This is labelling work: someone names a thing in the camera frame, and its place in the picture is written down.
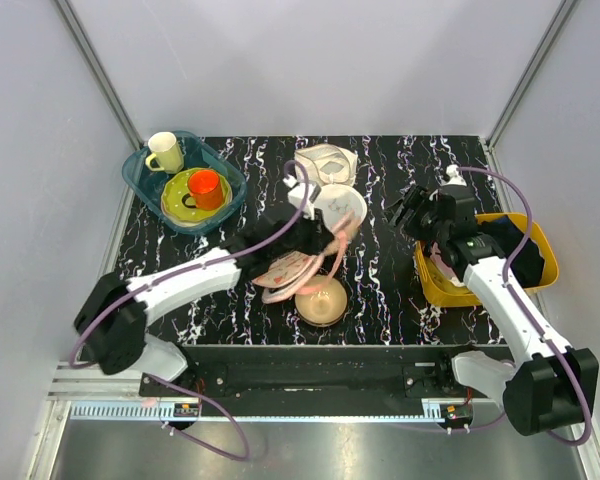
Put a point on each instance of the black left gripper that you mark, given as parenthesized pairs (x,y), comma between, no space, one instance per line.
(319,235)

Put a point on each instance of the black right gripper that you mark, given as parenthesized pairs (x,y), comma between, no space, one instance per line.
(417,199)

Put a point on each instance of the pink floral mesh laundry bag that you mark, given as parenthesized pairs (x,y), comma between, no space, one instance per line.
(287,275)

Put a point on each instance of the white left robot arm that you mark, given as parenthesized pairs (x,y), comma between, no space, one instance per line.
(112,324)

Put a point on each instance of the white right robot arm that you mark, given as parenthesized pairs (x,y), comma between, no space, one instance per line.
(550,385)

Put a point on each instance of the round white mesh laundry bag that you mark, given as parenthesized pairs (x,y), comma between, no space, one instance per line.
(337,202)

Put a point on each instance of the cream mesh laundry bag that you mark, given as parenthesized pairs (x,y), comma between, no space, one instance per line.
(328,164)

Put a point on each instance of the pink garment in basket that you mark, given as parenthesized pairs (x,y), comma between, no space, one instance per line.
(437,260)

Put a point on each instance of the beige bowl with brown rim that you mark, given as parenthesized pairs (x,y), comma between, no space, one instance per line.
(323,307)

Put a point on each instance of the yellow plastic basket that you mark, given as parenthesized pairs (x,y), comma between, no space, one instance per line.
(440,292)

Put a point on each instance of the orange mug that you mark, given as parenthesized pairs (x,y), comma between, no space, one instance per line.
(205,190)

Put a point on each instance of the black clothes in basket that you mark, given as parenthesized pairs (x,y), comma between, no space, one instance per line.
(528,265)

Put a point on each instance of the green dotted plate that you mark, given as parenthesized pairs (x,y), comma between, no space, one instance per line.
(176,188)

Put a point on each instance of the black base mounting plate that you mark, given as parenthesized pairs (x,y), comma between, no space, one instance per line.
(407,371)

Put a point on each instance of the pale yellow mug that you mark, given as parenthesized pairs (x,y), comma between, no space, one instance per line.
(165,153)

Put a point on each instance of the teal plastic tub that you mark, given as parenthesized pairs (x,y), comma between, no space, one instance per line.
(148,186)

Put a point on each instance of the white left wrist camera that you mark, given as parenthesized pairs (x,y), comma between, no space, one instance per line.
(302,195)

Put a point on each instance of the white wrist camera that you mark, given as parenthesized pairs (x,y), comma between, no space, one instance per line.
(453,176)
(302,195)

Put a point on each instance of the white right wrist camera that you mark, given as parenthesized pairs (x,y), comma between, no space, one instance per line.
(453,176)

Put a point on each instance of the aluminium frame rail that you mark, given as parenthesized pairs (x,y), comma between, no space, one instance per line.
(91,58)

